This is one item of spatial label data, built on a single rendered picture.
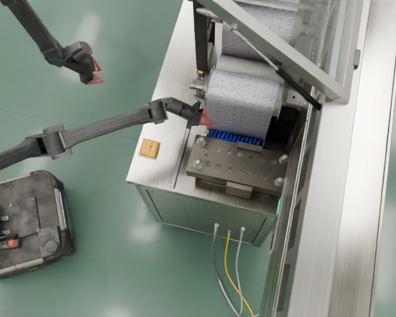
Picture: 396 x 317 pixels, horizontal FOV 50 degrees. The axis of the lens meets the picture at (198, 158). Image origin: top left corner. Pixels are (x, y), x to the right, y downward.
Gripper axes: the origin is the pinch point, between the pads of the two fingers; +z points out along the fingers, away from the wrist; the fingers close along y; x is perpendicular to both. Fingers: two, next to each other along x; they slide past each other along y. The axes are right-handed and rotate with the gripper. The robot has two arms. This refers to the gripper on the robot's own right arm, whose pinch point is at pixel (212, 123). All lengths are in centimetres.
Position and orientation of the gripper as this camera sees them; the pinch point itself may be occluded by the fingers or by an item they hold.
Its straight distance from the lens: 167.7
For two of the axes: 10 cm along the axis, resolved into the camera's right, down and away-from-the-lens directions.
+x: 4.5, -2.0, -8.7
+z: 8.6, 3.5, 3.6
